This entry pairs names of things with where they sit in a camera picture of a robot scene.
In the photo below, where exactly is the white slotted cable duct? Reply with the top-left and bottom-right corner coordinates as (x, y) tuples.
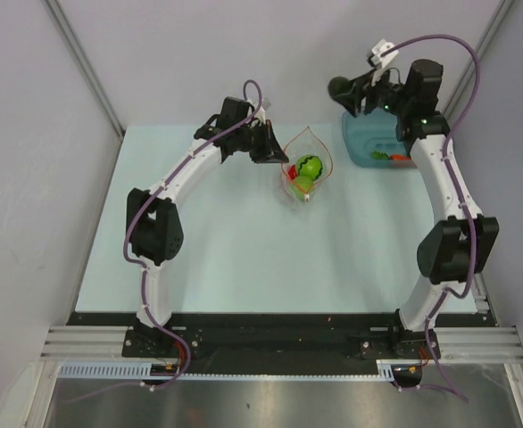
(58, 359), (399, 380)

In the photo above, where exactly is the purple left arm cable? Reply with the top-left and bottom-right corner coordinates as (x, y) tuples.
(60, 79), (265, 405)

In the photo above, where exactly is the aluminium corner post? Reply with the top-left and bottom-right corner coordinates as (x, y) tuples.
(439, 0), (517, 117)
(41, 0), (126, 140)

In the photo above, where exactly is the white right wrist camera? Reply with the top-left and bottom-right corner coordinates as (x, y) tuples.
(367, 39), (399, 71)

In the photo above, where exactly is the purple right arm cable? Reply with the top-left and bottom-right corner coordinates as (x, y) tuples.
(388, 34), (481, 405)

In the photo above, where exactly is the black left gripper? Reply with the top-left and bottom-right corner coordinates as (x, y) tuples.
(235, 120), (288, 164)

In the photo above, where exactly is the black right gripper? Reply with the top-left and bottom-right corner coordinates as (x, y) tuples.
(336, 65), (412, 119)

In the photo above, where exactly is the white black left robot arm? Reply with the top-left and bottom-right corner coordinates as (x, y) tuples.
(122, 97), (288, 357)

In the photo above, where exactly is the left aluminium corner post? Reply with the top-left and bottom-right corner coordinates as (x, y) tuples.
(41, 0), (126, 140)

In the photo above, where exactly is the green striped toy watermelon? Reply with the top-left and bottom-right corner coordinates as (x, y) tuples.
(295, 154), (323, 181)

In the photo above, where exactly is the right aluminium corner post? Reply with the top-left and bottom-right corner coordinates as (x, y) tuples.
(439, 0), (517, 117)

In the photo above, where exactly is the orange toy carrot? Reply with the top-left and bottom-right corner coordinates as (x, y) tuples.
(370, 151), (411, 161)

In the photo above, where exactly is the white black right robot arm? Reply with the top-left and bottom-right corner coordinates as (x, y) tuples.
(328, 59), (499, 358)

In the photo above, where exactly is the red toy fruit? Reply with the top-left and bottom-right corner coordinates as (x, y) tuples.
(287, 165), (297, 180)

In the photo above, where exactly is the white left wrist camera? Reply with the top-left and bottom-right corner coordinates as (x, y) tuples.
(255, 98), (271, 123)

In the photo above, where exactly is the teal plastic food container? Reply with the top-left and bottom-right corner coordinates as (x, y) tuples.
(341, 110), (415, 169)

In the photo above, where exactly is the aluminium front rail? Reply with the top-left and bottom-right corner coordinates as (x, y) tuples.
(41, 326), (523, 364)

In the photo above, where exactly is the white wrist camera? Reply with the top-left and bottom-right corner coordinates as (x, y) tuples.
(255, 98), (271, 123)
(367, 39), (399, 71)

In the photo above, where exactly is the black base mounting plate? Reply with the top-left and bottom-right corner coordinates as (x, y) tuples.
(67, 312), (497, 364)

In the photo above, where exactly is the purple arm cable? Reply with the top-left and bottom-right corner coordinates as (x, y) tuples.
(60, 79), (265, 405)
(388, 34), (481, 405)

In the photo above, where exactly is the clear zip bag orange zipper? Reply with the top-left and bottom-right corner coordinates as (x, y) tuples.
(279, 127), (334, 207)

